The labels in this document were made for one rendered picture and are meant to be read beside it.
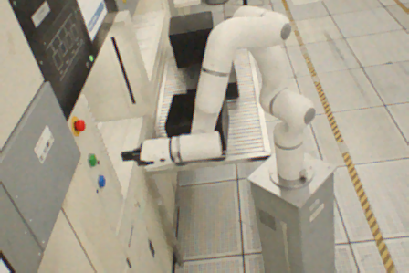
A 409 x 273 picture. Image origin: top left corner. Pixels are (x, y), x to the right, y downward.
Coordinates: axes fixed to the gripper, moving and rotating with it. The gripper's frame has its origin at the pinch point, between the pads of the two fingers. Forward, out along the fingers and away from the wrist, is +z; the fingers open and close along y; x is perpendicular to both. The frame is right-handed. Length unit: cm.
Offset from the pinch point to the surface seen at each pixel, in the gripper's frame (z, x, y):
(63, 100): 12.4, 26.0, -1.6
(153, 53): 15, -33, 140
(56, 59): 12.3, 37.0, 4.3
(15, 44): 13, 51, -12
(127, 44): 9, 8, 70
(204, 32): -21, -21, 134
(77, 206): 12.4, -0.3, -20.0
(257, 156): -43, -44, 40
